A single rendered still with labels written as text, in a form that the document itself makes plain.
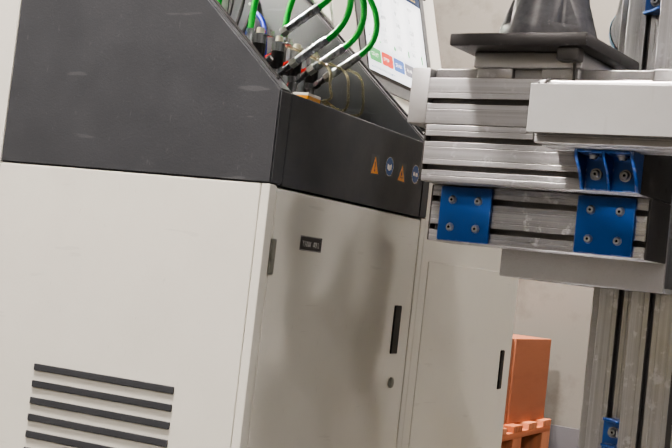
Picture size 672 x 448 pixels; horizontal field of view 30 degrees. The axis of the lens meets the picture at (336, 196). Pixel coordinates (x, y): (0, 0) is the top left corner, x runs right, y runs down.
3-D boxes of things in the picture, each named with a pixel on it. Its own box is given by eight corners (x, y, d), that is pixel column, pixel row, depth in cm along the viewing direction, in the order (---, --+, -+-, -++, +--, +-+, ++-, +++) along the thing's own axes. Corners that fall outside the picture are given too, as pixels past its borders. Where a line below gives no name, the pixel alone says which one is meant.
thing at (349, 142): (281, 186, 212) (292, 92, 213) (259, 184, 214) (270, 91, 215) (419, 217, 268) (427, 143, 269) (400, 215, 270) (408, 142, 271)
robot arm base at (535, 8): (610, 57, 197) (616, -5, 197) (573, 36, 184) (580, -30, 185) (522, 57, 205) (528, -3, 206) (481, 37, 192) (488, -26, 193)
